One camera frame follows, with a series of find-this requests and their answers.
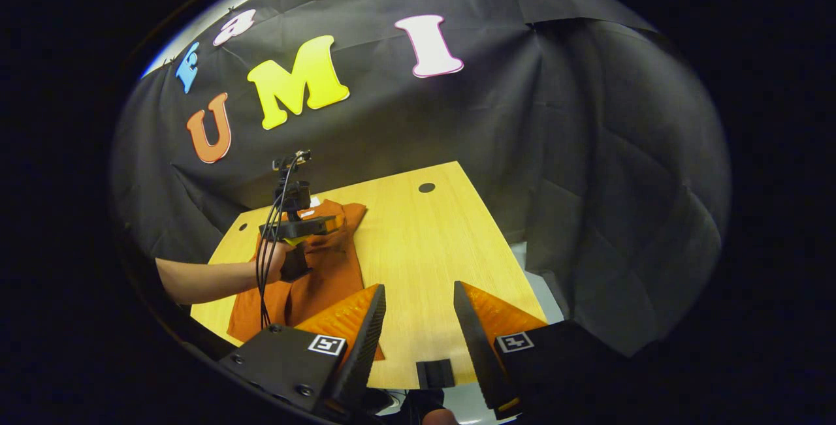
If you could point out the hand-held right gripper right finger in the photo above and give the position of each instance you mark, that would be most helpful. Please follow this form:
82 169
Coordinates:
477 346

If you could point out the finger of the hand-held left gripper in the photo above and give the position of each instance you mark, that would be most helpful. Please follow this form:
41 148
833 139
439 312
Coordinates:
323 224

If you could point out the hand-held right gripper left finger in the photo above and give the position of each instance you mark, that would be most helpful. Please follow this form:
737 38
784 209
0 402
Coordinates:
359 353

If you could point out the rust orange buttoned shirt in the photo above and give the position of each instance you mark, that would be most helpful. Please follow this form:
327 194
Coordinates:
326 275

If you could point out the black table edge clamp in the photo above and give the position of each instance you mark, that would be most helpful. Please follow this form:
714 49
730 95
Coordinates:
435 374

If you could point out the black backdrop cloth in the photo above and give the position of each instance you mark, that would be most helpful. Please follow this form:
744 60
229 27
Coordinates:
457 118

